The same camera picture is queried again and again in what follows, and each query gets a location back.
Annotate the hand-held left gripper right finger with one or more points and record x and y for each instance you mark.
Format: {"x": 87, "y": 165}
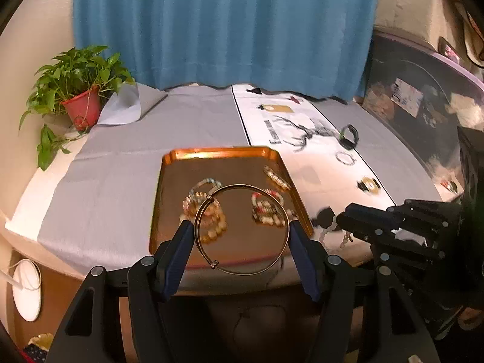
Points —
{"x": 304, "y": 262}

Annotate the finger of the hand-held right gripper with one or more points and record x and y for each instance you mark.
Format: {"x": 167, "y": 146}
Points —
{"x": 423, "y": 211}
{"x": 363, "y": 219}

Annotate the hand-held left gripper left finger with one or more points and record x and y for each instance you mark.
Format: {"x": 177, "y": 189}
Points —
{"x": 177, "y": 262}

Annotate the thin gold bangle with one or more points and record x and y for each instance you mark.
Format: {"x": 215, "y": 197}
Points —
{"x": 214, "y": 264}

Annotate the orange metal tray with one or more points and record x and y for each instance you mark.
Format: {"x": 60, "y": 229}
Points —
{"x": 227, "y": 170}

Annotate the small floral print item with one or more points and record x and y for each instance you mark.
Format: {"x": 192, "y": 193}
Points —
{"x": 450, "y": 186}

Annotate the clear storage box purple lid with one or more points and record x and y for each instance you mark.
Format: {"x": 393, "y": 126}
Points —
{"x": 416, "y": 140}

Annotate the black green bangle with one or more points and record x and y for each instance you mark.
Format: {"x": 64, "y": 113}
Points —
{"x": 355, "y": 132}

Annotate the grey white deer print tablecloth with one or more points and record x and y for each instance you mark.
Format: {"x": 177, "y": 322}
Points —
{"x": 132, "y": 151}

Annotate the white round lamp base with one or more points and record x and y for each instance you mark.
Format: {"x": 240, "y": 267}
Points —
{"x": 26, "y": 291}

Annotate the dark dotted cloth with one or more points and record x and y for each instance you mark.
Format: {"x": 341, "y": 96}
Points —
{"x": 37, "y": 348}

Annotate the beige fabric bag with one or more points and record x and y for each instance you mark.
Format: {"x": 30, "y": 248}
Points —
{"x": 412, "y": 3}

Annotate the potted green plant red pot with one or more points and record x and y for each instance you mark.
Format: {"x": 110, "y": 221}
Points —
{"x": 75, "y": 68}

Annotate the blue curtain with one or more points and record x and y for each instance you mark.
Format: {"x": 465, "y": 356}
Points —
{"x": 227, "y": 26}

